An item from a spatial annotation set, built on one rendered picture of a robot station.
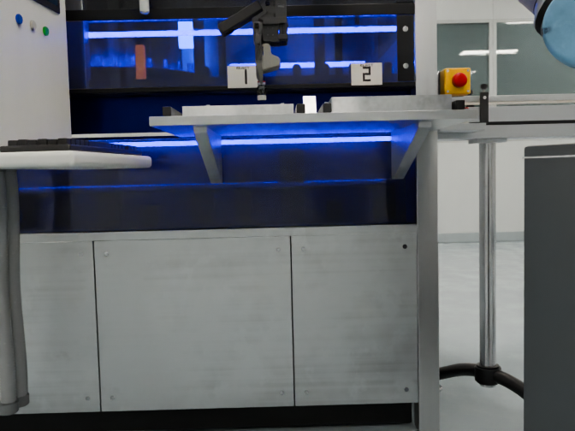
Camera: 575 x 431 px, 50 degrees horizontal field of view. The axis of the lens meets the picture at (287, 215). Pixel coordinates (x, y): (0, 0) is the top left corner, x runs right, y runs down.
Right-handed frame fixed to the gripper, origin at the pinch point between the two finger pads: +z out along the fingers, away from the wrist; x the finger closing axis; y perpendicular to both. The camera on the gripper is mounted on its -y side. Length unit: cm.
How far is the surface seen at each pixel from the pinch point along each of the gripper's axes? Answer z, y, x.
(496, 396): 98, 74, 48
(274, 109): 8.1, 3.7, -6.1
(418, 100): 8.3, 35.1, -17.5
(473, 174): 24, 201, 481
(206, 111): 8.3, -12.1, -6.2
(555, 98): 2, 87, 33
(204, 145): 16.3, -12.7, -7.0
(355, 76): -3.2, 26.0, 19.7
